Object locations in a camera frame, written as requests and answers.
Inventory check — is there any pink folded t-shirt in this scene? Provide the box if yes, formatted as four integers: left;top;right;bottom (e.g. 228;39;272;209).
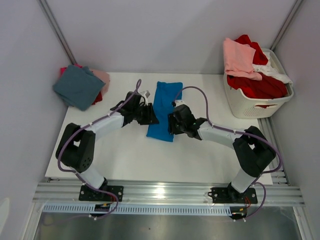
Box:
90;68;110;96

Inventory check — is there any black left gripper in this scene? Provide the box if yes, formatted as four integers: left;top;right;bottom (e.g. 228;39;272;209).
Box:
132;103;159;126

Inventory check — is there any aluminium mounting rail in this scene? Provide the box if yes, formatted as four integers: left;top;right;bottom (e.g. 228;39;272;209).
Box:
32;179;305;207

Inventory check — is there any left aluminium frame post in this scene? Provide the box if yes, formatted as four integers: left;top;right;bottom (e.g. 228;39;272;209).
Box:
37;0;77;65

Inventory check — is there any aluminium frame post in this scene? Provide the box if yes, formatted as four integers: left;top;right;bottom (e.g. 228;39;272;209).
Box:
37;0;77;65
270;0;306;51

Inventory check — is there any teal folded t-shirt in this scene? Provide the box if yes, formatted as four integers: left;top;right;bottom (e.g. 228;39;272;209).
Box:
53;65;106;111

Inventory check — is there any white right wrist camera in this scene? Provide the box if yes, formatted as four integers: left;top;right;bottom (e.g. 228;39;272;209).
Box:
172;99;185;108

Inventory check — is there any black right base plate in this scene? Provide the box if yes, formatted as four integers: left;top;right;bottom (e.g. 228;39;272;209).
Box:
207;187;258;204

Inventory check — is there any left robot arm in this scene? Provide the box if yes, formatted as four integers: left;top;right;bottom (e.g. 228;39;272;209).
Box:
55;91;159;201

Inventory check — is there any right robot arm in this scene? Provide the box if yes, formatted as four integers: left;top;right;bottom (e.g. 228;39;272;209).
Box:
168;104;276;202

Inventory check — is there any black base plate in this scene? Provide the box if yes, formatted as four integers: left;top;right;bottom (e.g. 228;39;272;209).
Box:
78;185;124;202
207;187;258;204

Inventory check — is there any white t-shirt in basket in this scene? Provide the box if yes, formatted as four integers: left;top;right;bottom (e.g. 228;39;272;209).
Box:
252;48;293;85

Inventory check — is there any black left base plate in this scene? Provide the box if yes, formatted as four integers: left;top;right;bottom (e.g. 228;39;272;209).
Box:
78;185;124;202

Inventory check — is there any right aluminium frame post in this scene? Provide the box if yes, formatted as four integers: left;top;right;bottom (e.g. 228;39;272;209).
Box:
270;0;306;51

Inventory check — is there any red t-shirt in basket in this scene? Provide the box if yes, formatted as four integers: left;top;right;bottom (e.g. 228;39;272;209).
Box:
226;34;288;99

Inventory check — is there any white perforated laundry basket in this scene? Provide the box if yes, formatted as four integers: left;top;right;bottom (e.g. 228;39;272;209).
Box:
223;48;295;119

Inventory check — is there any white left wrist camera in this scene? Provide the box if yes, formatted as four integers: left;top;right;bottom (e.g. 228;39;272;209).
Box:
140;90;150;99

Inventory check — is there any white slotted cable duct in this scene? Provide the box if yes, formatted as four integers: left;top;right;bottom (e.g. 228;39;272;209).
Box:
42;203;232;216

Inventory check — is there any pink t-shirt in basket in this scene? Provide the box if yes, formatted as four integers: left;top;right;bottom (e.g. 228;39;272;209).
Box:
223;38;262;81

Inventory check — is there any bright blue t-shirt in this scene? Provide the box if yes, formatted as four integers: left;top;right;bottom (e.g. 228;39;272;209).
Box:
146;81;183;143

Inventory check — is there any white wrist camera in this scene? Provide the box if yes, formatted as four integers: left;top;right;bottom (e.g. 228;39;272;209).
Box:
140;90;150;99
172;99;185;108

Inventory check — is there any red folded t-shirt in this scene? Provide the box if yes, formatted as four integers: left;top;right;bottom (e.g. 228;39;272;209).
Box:
92;91;103;105

